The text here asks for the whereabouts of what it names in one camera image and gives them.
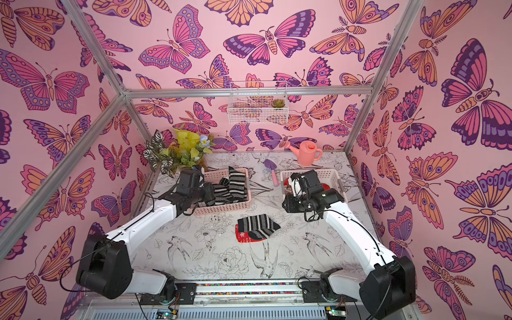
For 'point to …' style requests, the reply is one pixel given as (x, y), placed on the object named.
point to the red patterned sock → (286, 186)
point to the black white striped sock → (238, 190)
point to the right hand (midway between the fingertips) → (288, 202)
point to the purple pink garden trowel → (272, 165)
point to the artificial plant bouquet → (182, 148)
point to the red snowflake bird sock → (244, 237)
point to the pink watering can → (307, 153)
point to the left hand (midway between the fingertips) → (212, 186)
